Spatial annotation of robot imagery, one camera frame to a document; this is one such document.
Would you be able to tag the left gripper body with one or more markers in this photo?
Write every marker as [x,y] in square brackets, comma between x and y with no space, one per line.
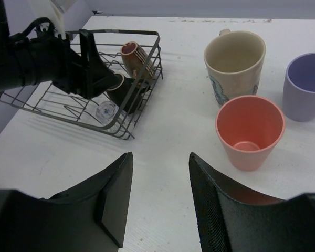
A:
[37,55]

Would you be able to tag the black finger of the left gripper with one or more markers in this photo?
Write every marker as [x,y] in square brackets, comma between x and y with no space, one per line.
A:
[97,77]

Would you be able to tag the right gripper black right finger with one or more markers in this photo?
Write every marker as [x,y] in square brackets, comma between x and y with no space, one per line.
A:
[233,217]

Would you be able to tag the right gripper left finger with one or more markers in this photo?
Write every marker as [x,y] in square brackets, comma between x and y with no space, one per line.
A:
[90,216]

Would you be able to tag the dark brown mug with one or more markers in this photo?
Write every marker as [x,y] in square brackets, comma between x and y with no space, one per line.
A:
[118,93]

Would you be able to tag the pink plastic cup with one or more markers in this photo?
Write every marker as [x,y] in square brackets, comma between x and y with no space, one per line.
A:
[249,127]

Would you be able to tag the cream floral mug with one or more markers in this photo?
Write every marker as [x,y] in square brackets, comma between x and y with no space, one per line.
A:
[234,61]

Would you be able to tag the lilac plastic cup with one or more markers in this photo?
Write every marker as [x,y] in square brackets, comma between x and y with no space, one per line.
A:
[298,97]

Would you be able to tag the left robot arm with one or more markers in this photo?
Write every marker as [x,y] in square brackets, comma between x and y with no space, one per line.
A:
[4,49]

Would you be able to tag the small clear glass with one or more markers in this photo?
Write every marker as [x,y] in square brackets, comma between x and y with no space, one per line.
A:
[106,112]

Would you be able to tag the brown ceramic cup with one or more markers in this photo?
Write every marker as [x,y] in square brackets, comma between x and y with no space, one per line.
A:
[134,57]

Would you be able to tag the black wire dish rack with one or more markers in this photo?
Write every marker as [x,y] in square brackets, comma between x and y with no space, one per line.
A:
[47,100]

